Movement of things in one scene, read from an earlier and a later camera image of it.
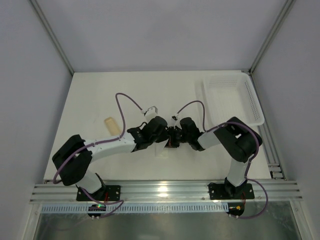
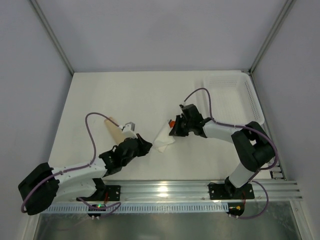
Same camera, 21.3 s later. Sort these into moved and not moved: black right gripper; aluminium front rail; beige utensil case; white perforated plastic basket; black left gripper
Moved: black left gripper; black right gripper
Not moved: beige utensil case; white perforated plastic basket; aluminium front rail
